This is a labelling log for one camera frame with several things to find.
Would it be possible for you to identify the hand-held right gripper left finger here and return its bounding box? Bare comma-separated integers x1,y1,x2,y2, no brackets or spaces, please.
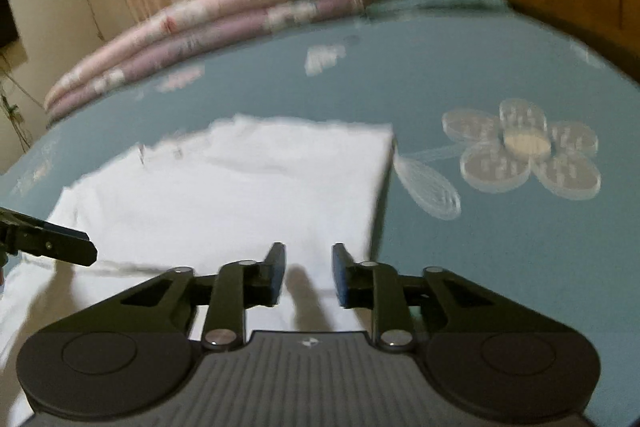
75,243,287,352

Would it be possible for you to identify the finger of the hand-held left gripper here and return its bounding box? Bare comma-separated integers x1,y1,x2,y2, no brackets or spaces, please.
0,207,98,268

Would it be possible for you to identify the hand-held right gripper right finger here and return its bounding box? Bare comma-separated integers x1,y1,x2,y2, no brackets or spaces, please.
333,243,546,353

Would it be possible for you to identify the white long-sleeved shirt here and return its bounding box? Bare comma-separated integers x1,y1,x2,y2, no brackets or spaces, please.
0,114,398,427

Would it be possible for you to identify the black television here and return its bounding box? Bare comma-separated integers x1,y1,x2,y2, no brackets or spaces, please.
0,0,21,50

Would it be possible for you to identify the purple floral quilt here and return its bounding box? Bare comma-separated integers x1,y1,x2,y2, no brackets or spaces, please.
45,0,381,128

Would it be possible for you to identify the pink floral quilt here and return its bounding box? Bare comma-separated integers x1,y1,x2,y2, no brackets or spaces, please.
42,0,418,108

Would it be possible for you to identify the teal pillow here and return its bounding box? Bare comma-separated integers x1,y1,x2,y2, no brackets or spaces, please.
365,0,506,20

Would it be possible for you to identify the wall cable bundle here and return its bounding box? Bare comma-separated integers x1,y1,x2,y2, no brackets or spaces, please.
0,52,36,148

